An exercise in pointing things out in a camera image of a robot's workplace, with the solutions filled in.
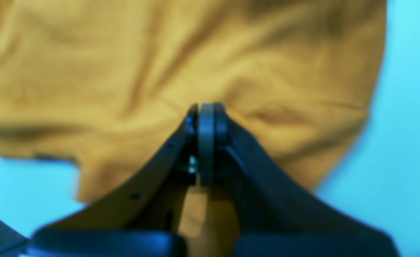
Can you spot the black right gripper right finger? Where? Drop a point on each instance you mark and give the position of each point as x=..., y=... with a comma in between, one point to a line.
x=277, y=217

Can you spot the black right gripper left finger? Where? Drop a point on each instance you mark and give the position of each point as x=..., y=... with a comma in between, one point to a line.
x=142, y=216

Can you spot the orange t-shirt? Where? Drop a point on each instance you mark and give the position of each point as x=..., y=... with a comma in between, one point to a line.
x=104, y=84

